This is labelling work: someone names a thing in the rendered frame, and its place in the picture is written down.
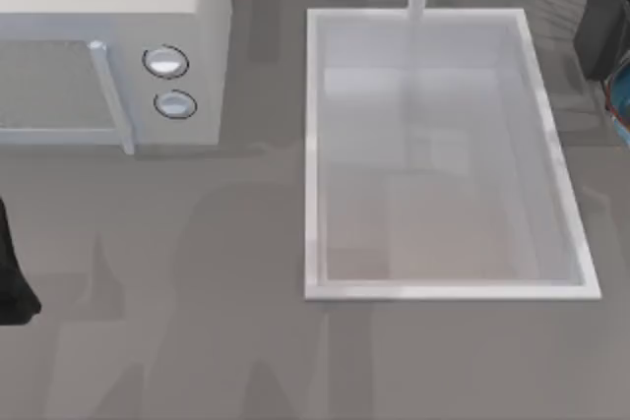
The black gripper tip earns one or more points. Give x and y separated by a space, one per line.
12 282

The white sink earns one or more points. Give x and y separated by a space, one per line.
443 169

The blue bowl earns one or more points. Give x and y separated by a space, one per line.
621 105

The black appliance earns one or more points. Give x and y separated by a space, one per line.
603 17

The large microwave knob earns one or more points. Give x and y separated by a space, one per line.
165 61

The microwave oven door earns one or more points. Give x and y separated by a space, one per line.
44 85

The pale microwave oven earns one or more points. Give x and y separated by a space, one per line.
207 21

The small microwave knob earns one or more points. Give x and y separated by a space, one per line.
175 104

